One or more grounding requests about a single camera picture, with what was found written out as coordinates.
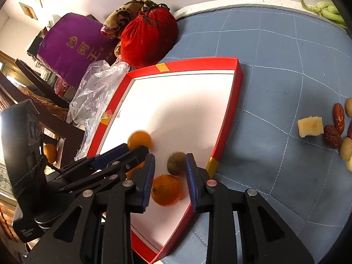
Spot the white fruit chunk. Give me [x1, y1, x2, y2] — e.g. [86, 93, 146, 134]
[298, 116, 324, 138]

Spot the clear plastic bag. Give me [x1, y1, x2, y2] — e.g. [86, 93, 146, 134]
[66, 59, 130, 161]

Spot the dark wooden chair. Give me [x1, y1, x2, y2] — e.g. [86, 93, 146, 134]
[0, 58, 86, 176]

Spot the red plastic bag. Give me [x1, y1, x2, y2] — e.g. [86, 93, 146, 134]
[53, 77, 77, 102]

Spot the purple bag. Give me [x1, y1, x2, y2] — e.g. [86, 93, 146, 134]
[37, 13, 121, 84]

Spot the blue quilted mat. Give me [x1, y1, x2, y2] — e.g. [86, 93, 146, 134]
[132, 4, 352, 264]

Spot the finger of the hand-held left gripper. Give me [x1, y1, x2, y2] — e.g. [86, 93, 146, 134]
[56, 146, 150, 196]
[57, 142, 131, 176]

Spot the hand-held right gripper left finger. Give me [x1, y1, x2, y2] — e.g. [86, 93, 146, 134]
[26, 153, 156, 264]

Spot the greenish brown round fruit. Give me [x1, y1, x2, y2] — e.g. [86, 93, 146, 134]
[167, 152, 188, 176]

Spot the brown striped scarf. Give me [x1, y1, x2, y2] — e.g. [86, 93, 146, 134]
[0, 86, 69, 121]

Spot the red velvet drawstring pouch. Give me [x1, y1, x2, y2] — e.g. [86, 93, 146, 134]
[120, 7, 178, 69]

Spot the orange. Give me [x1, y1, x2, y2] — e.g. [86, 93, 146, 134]
[126, 161, 146, 180]
[151, 174, 184, 207]
[127, 130, 152, 152]
[43, 143, 58, 164]

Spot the green bok choy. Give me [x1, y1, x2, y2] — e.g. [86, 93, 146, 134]
[292, 0, 347, 29]

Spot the orange wall plaque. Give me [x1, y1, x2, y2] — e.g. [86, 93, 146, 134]
[19, 1, 38, 20]

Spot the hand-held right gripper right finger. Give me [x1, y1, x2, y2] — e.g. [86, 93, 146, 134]
[185, 153, 314, 264]

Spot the brown patterned cloth bag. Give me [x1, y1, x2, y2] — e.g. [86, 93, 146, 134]
[100, 0, 168, 40]

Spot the red rimmed white tray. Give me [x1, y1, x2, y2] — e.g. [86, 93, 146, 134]
[87, 57, 244, 263]

